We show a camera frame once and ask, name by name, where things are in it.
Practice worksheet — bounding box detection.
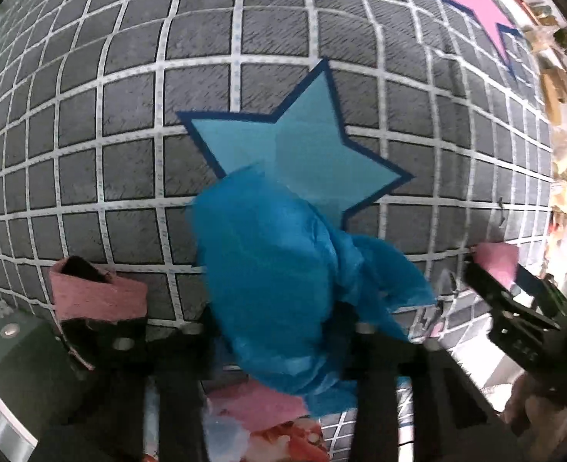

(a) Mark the grey grid play mat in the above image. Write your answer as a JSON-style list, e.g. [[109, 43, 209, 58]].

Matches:
[[0, 0, 554, 462]]

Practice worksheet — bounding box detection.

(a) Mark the pink red printed bag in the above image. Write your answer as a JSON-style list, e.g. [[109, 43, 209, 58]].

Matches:
[[201, 415, 333, 462]]

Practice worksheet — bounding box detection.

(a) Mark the blue star mat patch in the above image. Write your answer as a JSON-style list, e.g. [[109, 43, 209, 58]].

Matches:
[[177, 57, 414, 228]]

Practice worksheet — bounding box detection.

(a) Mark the person's right hand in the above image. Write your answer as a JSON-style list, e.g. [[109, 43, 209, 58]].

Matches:
[[499, 371, 567, 461]]

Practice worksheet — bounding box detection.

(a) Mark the pink black sock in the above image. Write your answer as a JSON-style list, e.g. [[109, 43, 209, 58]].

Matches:
[[46, 253, 150, 372]]

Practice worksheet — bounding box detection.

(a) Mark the pink cloth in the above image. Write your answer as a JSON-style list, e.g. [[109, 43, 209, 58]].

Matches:
[[472, 242, 519, 290], [207, 378, 308, 432]]

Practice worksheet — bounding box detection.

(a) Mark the pink flat cloth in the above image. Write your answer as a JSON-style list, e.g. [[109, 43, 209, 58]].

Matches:
[[207, 378, 308, 432]]

